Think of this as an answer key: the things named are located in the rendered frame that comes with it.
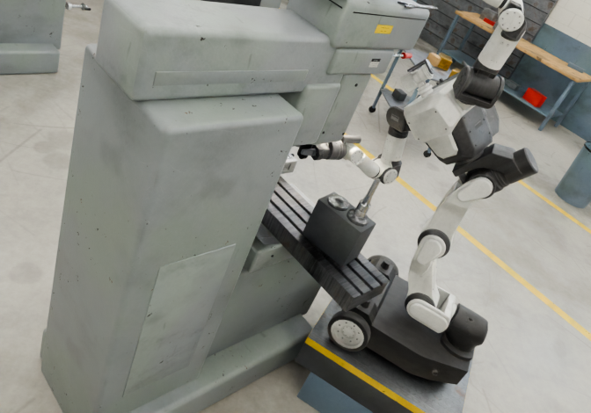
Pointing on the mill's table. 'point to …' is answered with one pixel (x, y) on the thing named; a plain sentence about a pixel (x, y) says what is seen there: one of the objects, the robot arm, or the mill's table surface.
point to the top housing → (360, 16)
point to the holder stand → (338, 228)
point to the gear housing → (360, 61)
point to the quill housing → (343, 107)
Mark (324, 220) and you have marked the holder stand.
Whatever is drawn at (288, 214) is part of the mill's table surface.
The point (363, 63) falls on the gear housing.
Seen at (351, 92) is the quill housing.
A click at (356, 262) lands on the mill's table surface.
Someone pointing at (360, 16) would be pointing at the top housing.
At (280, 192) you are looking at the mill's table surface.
